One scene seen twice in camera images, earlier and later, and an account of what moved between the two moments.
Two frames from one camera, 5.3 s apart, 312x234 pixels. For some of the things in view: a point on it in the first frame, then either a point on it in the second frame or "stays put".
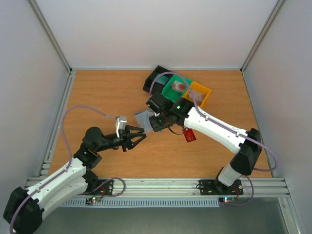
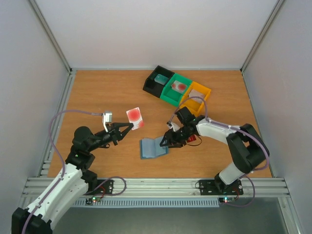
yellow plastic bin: [201, 93] stays put
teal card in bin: [162, 79] stays put
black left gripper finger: [133, 135] to [121, 135]
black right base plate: [215, 187] stays put
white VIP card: [199, 97] stays put
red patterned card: [178, 86] stays put
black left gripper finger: [128, 127] to [116, 126]
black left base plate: [106, 189] stays put
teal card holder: [143, 119] to [150, 147]
